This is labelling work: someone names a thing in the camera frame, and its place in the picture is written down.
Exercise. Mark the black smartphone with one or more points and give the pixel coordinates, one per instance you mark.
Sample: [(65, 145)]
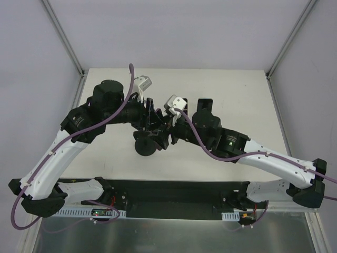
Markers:
[(204, 104), (183, 104)]

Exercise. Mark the white cable duct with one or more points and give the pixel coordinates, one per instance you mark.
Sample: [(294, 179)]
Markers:
[(231, 216), (80, 212)]

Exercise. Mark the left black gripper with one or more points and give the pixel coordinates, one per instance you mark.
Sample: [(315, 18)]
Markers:
[(147, 116)]

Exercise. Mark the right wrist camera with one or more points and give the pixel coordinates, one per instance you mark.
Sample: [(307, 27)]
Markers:
[(170, 108)]

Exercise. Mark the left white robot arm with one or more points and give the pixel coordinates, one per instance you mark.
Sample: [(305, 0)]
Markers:
[(40, 193)]

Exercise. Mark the aluminium frame post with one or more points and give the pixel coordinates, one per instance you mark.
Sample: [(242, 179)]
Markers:
[(62, 35), (308, 9)]

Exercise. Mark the black folding phone stand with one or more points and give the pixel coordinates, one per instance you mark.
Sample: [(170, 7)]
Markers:
[(197, 114)]

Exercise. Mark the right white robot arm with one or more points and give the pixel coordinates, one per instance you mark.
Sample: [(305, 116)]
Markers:
[(298, 180)]

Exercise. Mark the left aluminium frame post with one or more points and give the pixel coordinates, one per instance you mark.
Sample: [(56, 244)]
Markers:
[(62, 35)]

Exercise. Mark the right aluminium frame post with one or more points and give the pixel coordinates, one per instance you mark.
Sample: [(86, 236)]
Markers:
[(308, 9)]

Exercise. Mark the black round-base phone holder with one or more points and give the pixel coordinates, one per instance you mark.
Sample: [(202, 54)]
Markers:
[(144, 144)]

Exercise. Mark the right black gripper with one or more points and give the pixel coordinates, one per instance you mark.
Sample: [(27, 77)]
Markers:
[(173, 129)]

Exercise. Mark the left white cable duct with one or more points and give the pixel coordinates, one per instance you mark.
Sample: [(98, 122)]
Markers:
[(80, 212)]

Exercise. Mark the right white cable duct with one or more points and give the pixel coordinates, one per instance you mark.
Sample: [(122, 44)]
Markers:
[(231, 216)]

